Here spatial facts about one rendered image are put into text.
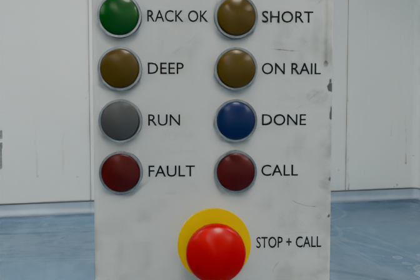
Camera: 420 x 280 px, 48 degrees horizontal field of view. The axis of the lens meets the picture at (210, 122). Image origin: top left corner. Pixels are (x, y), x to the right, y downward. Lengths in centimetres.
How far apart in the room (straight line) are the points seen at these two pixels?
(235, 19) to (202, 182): 12
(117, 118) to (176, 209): 8
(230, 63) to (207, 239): 12
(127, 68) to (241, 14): 9
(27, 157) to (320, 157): 396
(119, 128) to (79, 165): 387
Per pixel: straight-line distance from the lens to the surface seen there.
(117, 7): 33
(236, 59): 33
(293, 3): 35
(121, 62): 33
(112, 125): 33
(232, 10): 33
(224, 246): 32
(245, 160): 33
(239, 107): 33
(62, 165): 421
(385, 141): 486
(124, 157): 33
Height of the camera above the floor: 99
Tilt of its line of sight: 3 degrees down
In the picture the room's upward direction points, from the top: straight up
